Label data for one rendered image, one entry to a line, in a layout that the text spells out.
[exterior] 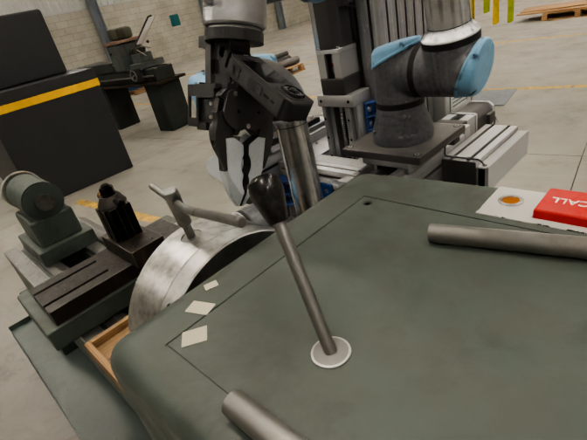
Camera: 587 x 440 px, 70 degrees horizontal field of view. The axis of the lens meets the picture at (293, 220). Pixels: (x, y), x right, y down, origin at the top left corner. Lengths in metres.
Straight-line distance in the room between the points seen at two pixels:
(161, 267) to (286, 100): 0.34
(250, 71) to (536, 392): 0.40
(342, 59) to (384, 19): 0.15
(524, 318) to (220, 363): 0.27
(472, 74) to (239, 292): 0.65
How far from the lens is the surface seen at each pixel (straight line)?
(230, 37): 0.52
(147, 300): 0.67
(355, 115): 1.26
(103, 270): 1.30
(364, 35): 1.27
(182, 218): 0.65
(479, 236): 0.49
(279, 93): 0.46
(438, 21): 0.94
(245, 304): 0.47
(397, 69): 1.01
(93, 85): 5.62
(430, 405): 0.35
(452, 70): 0.95
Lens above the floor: 1.54
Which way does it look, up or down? 28 degrees down
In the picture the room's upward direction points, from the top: 13 degrees counter-clockwise
